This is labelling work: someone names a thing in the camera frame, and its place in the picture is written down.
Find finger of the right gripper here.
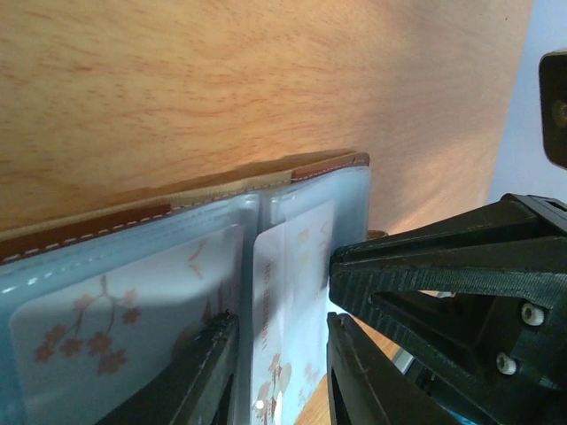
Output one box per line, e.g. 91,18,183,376
330,194,566,390

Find brown leather card holder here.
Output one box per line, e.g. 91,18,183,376
1,151,371,424

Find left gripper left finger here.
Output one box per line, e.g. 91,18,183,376
98,312,239,425

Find white VIP card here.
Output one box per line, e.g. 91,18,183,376
250,202,335,424
9,225,244,424

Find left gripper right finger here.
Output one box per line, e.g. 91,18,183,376
327,313,457,425

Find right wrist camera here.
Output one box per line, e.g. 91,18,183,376
539,49,566,169

